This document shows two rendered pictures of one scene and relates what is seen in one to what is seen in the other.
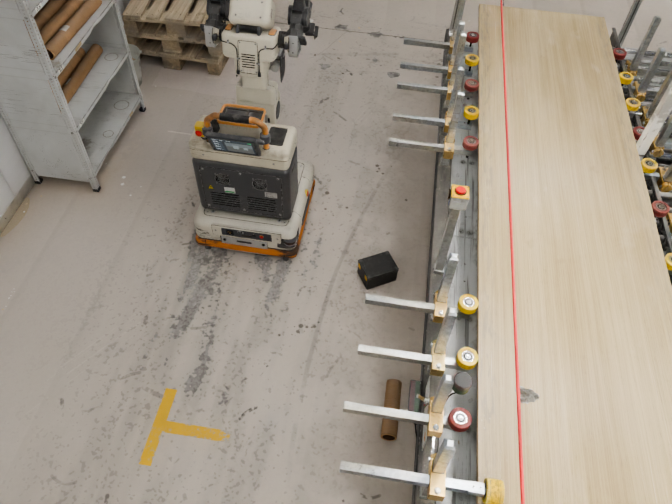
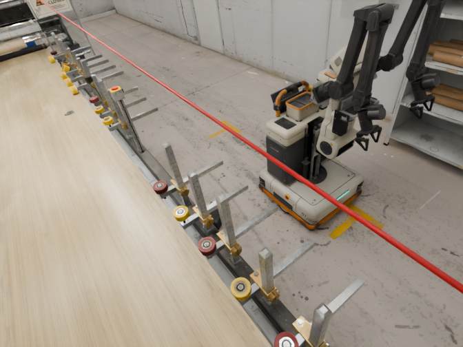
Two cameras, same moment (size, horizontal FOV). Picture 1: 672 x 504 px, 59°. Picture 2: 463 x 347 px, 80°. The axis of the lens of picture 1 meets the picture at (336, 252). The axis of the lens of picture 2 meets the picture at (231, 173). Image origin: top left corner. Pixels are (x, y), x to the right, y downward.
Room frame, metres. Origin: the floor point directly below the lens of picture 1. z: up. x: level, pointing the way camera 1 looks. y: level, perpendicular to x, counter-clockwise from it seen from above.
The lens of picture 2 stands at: (3.52, -1.00, 1.95)
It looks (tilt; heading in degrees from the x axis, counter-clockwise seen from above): 42 degrees down; 144
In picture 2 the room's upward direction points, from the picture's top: 10 degrees counter-clockwise
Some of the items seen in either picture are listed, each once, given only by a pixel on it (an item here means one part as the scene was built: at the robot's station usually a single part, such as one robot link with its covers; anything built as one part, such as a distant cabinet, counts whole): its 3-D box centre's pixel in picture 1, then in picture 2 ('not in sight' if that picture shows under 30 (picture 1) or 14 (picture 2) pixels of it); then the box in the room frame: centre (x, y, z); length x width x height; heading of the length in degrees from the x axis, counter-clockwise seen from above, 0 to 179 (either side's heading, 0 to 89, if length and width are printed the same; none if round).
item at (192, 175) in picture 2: (452, 105); (202, 206); (2.65, -0.59, 0.90); 0.04 x 0.04 x 0.48; 84
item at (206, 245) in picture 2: (470, 90); (208, 250); (2.85, -0.71, 0.85); 0.08 x 0.08 x 0.11
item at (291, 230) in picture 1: (257, 201); (309, 182); (2.55, 0.51, 0.16); 0.67 x 0.64 x 0.25; 173
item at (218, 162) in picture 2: (430, 147); (192, 177); (2.37, -0.46, 0.83); 0.43 x 0.03 x 0.04; 84
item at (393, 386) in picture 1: (391, 409); not in sight; (1.27, -0.32, 0.04); 0.30 x 0.08 x 0.08; 174
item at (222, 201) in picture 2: (455, 71); (229, 233); (2.90, -0.62, 0.94); 0.04 x 0.04 x 0.48; 84
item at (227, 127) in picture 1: (242, 123); (302, 106); (2.44, 0.52, 0.87); 0.23 x 0.15 x 0.11; 83
